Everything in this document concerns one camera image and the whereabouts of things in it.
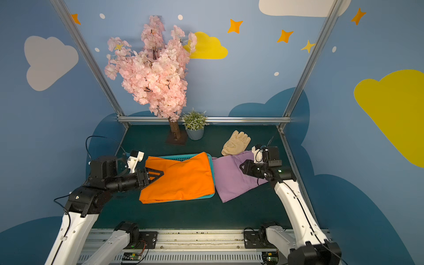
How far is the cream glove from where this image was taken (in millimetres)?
1095

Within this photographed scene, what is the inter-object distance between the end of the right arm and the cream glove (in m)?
0.37

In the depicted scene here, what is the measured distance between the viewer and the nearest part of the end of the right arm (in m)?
0.53

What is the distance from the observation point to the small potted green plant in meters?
1.03

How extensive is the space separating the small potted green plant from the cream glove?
203 mm
